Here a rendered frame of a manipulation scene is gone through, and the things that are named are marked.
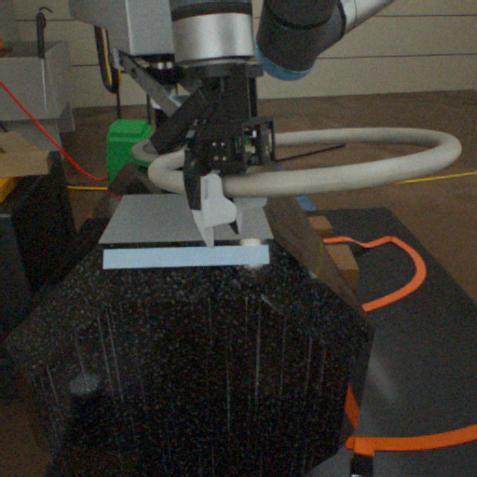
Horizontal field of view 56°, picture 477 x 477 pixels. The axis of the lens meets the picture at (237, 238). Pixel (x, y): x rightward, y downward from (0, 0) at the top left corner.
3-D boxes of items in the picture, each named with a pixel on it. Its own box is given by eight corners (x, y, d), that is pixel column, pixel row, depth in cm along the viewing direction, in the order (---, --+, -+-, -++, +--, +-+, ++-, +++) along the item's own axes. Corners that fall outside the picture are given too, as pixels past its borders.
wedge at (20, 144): (-8, 148, 171) (-12, 135, 169) (19, 143, 177) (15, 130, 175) (13, 160, 159) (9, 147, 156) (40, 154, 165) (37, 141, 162)
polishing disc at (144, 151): (193, 165, 124) (193, 160, 123) (120, 160, 127) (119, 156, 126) (211, 142, 142) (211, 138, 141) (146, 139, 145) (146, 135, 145)
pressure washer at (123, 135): (123, 196, 324) (106, 69, 282) (170, 199, 320) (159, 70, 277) (102, 217, 294) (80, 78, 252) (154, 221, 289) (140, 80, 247)
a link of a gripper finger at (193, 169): (192, 211, 52) (194, 132, 51) (182, 210, 53) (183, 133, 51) (216, 210, 56) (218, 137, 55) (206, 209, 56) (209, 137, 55)
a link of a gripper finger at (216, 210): (228, 255, 51) (232, 173, 50) (188, 250, 54) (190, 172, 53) (243, 252, 54) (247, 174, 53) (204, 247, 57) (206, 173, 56)
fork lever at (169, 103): (106, 64, 138) (104, 47, 135) (166, 60, 146) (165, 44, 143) (194, 163, 91) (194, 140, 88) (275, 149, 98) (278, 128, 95)
